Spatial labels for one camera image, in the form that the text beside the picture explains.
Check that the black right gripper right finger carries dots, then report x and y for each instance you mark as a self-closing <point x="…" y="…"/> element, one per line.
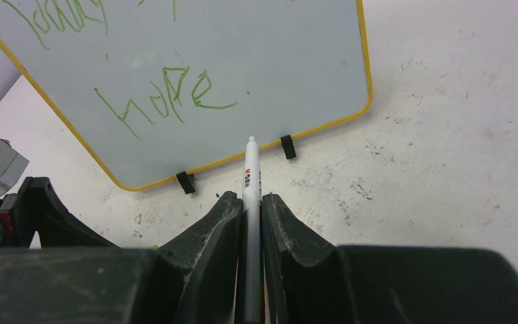
<point x="310" y="280"/>

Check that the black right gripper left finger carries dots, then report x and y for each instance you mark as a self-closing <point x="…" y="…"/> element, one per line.
<point x="190" y="279"/>

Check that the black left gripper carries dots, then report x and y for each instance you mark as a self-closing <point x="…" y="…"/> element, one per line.
<point x="36" y="208"/>

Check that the white marker pen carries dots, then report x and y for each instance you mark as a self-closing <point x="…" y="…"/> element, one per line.
<point x="251" y="257"/>

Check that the yellow framed whiteboard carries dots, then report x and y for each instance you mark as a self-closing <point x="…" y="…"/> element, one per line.
<point x="155" y="88"/>

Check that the black whiteboard stand foot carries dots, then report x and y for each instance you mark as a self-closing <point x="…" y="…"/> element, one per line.
<point x="186" y="181"/>

